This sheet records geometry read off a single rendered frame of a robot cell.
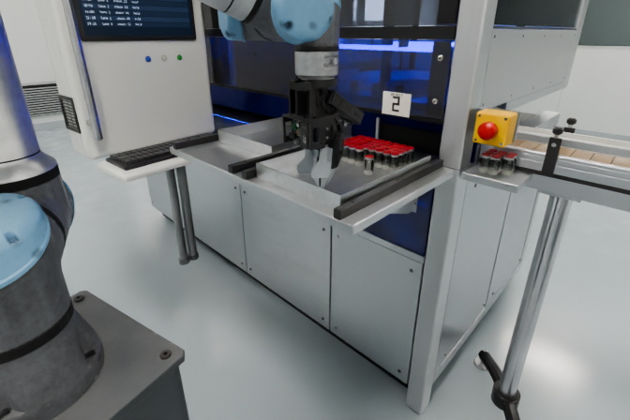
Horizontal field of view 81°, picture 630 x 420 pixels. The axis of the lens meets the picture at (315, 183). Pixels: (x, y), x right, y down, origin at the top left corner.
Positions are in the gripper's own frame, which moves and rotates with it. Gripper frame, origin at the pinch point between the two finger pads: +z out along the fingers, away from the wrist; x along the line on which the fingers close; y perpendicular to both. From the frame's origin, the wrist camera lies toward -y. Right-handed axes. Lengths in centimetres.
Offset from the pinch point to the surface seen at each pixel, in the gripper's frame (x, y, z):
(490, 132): 19.1, -32.3, -7.4
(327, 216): 4.9, 4.1, 4.5
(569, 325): 39, -119, 92
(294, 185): -6.8, 1.4, 2.5
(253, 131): -54, -23, 4
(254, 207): -74, -36, 44
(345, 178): -4.3, -12.2, 4.1
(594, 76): -27, -496, 18
